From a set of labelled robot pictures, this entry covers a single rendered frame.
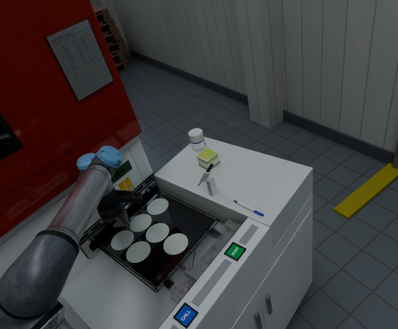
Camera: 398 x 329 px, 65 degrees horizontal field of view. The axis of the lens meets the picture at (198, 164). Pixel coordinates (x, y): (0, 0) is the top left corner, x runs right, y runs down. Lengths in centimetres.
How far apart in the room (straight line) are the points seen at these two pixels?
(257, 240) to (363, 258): 124
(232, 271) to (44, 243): 60
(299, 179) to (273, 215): 21
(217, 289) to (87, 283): 60
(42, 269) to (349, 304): 174
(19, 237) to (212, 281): 68
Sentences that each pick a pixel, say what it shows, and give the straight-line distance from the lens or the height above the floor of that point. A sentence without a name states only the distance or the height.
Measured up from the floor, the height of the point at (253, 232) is 96.
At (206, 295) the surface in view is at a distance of 106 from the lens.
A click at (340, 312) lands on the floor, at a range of 209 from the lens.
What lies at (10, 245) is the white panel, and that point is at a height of 115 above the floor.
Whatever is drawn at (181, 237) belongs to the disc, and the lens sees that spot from 128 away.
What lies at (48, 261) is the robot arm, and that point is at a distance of 70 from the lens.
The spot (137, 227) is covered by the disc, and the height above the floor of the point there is 90.
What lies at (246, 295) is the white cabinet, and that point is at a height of 78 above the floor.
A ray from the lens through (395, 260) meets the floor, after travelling 232.
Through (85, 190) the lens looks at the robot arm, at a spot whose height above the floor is 140.
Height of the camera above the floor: 187
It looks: 38 degrees down
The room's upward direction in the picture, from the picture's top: 16 degrees counter-clockwise
